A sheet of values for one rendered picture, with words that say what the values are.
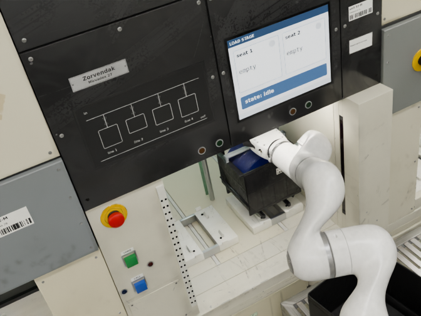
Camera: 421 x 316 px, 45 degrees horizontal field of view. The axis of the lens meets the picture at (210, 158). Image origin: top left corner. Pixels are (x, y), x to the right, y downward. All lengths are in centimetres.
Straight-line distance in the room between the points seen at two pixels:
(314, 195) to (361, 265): 17
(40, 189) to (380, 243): 73
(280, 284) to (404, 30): 86
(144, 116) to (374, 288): 61
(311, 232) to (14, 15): 72
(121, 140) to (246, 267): 73
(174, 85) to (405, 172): 93
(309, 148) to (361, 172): 24
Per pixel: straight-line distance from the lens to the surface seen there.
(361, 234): 113
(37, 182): 116
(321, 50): 135
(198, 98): 120
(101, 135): 115
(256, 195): 172
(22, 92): 108
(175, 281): 149
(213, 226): 184
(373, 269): 111
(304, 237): 110
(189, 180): 212
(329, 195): 112
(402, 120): 167
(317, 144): 142
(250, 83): 126
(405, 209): 192
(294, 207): 186
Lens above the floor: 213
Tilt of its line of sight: 35 degrees down
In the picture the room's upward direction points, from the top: 12 degrees counter-clockwise
